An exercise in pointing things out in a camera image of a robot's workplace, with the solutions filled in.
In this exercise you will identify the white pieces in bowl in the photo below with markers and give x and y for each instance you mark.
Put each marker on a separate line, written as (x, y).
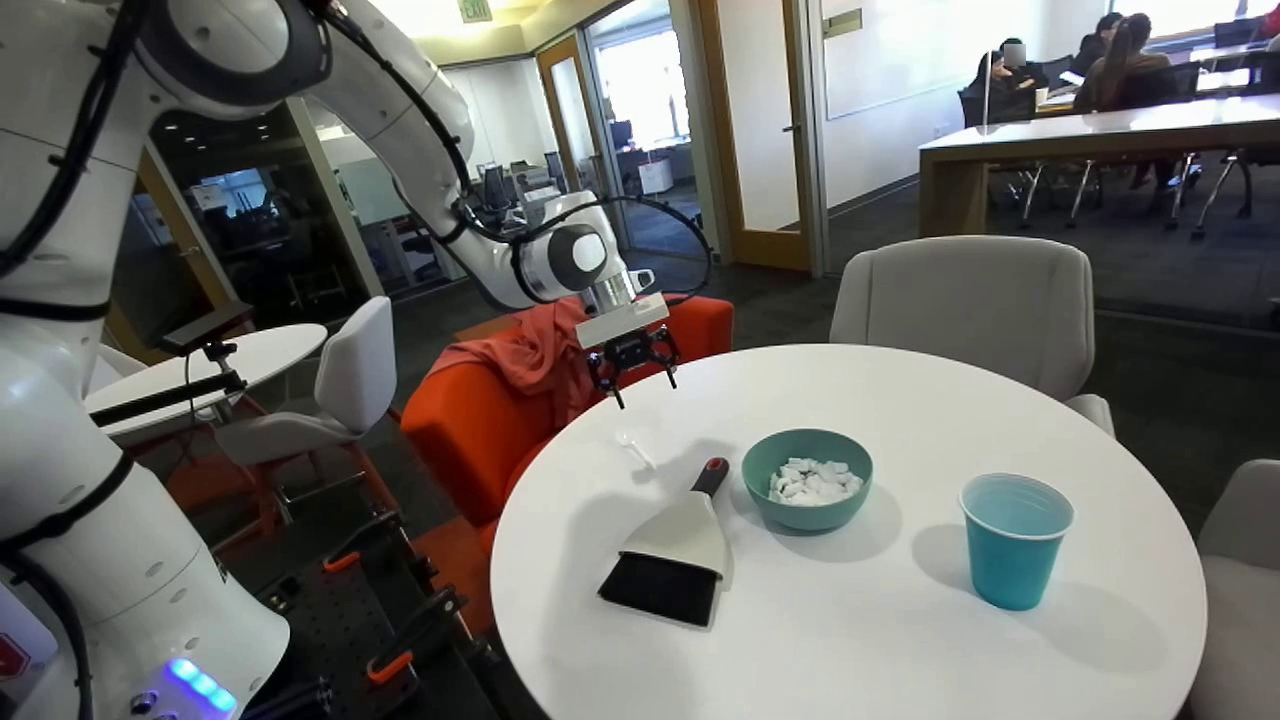
(812, 482)

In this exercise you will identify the white brush black bristles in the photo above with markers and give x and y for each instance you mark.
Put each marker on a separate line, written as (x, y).
(672, 563)

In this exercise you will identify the small round white table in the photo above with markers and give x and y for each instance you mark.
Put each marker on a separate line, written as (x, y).
(185, 388)

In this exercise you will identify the blue plastic cup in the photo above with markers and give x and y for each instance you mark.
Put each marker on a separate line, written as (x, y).
(1012, 538)

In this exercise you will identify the white chair at left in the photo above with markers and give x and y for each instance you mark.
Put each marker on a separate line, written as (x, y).
(354, 392)

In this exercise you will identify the long wooden table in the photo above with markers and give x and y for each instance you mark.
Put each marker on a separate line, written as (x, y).
(953, 169)

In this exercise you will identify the salmon cloth on armchair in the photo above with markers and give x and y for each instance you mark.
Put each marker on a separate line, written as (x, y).
(532, 355)

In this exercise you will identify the seated person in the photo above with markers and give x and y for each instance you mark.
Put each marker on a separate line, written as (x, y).
(1128, 75)

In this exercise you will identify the grey chair at right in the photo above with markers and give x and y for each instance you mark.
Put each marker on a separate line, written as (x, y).
(1243, 566)

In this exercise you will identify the orange armchair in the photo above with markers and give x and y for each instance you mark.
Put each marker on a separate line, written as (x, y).
(473, 439)

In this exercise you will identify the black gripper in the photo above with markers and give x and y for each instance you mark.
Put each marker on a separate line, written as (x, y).
(628, 332)

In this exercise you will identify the teal bowl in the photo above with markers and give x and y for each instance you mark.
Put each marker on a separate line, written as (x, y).
(817, 444)

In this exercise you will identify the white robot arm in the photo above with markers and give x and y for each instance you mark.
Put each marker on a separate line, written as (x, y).
(115, 607)

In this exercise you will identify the grey chair behind table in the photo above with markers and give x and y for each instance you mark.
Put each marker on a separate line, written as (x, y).
(1016, 306)

